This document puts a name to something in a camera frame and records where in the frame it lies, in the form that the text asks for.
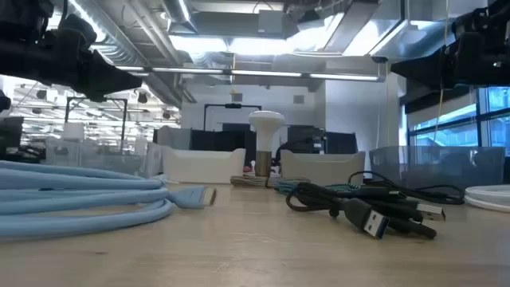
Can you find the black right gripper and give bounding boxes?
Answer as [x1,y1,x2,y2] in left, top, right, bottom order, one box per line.
[390,0,510,91]

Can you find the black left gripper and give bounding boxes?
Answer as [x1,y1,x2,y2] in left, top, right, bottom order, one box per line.
[39,14,143,104]

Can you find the light blue cable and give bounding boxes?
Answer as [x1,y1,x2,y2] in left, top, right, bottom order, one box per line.
[0,159,218,242]

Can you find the white cable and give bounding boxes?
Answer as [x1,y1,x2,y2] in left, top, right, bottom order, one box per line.
[464,183,510,214]

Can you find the black USB cable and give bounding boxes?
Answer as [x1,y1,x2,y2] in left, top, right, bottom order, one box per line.
[347,171,466,223]
[284,181,438,241]

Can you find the beige braided cable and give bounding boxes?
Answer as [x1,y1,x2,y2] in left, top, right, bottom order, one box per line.
[229,175,277,189]

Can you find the teal braided cable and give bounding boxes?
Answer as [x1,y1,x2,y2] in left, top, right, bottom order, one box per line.
[274,179,362,196]

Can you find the clear plastic bin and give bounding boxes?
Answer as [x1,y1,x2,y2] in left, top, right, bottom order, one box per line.
[43,137,164,179]

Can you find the grey translucent plastic bin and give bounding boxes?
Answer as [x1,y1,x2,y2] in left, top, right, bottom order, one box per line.
[369,146,506,191]

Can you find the black computer monitors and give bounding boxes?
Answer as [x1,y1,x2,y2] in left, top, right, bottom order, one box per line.
[286,125,359,155]

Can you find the dark office partition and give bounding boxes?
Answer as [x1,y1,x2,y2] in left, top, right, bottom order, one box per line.
[153,126,258,163]

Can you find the white plastic bin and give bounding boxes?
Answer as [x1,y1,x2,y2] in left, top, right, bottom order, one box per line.
[162,145,247,185]

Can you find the beige plastic bin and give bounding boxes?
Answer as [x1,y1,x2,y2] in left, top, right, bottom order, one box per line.
[280,149,366,187]

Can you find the long ceiling light strip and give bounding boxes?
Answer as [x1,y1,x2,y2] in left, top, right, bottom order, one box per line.
[115,65,386,83]

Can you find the white mushroom table lamp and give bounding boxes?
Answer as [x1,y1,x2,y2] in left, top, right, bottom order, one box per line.
[247,110,286,179]

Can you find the grey ceiling box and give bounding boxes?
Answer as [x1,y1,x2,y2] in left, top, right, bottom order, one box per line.
[257,10,286,35]

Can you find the black frame with camera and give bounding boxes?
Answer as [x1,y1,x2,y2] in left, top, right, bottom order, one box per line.
[203,102,262,132]

